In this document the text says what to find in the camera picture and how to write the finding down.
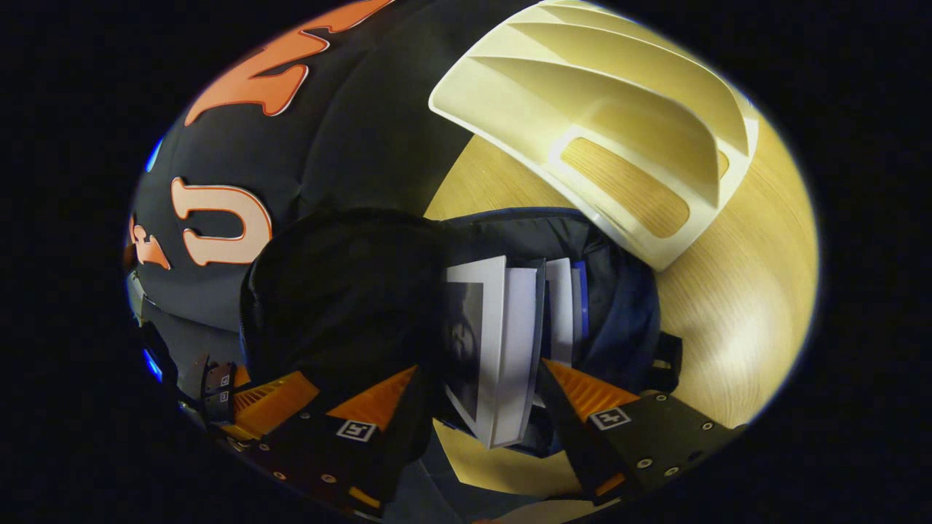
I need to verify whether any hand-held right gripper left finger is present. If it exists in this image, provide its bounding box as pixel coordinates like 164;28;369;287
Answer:
248;364;434;521

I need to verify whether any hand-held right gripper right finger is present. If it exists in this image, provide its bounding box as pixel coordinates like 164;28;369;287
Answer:
537;358;749;504

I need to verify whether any dark portrait cover book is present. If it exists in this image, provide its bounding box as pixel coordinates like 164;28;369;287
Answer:
439;255;545;450

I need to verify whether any blue cover book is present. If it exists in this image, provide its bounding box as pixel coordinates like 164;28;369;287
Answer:
542;256;591;368

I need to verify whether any blue schoolbag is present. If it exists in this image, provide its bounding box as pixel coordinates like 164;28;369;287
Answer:
239;206;685;521

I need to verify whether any white bookshelf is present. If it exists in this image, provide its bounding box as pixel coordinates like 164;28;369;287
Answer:
427;0;760;272

